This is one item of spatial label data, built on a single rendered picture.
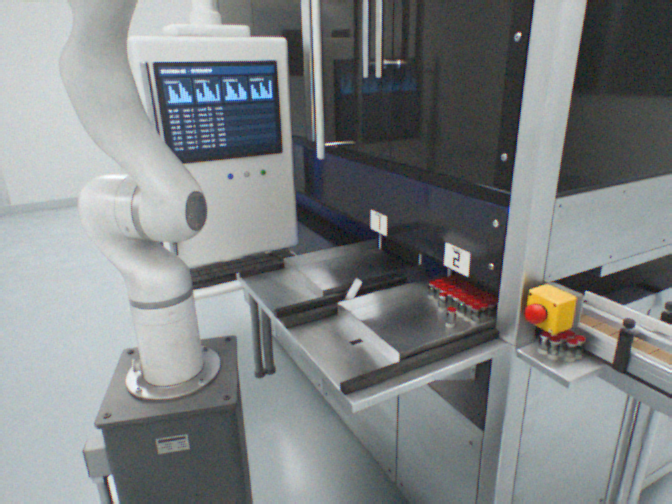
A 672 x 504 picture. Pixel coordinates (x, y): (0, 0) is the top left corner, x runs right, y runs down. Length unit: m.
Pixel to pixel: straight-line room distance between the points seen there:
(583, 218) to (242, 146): 1.09
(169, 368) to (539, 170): 0.81
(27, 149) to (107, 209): 5.32
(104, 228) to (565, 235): 0.91
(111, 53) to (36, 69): 5.35
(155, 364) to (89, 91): 0.51
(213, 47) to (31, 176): 4.77
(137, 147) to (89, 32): 0.17
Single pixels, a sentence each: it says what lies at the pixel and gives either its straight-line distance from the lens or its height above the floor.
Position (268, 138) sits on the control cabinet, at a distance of 1.74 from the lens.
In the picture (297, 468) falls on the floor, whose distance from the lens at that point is 2.06.
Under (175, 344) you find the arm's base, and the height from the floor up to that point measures 0.96.
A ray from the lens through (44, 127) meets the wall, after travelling 6.20.
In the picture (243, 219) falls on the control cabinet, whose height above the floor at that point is 0.95.
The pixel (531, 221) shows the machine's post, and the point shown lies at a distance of 1.02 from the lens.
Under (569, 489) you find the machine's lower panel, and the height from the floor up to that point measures 0.30.
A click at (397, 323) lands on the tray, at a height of 0.88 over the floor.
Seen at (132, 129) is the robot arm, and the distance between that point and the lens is 0.85.
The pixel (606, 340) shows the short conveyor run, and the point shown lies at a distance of 1.12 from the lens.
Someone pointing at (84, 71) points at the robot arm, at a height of 1.46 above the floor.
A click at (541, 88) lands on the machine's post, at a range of 0.98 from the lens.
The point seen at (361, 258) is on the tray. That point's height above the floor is 0.88.
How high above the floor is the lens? 1.46
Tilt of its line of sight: 21 degrees down
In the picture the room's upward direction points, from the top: 1 degrees counter-clockwise
